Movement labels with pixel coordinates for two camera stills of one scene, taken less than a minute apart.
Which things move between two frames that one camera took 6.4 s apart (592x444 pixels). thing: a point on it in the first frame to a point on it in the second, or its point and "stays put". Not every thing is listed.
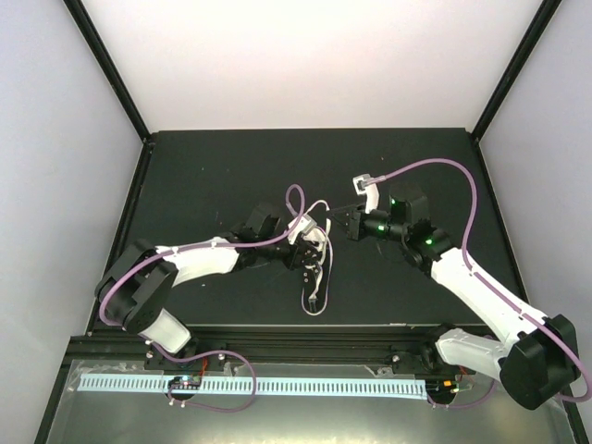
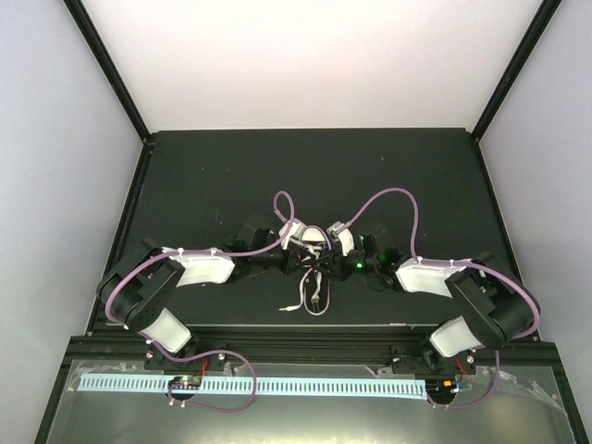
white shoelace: [318, 245] to [315, 250]
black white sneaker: [316, 278] stays put
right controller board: [441, 388] stays put
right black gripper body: [358, 233] to [338, 265]
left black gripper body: [293, 259] stays put
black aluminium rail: [403, 349] stays put
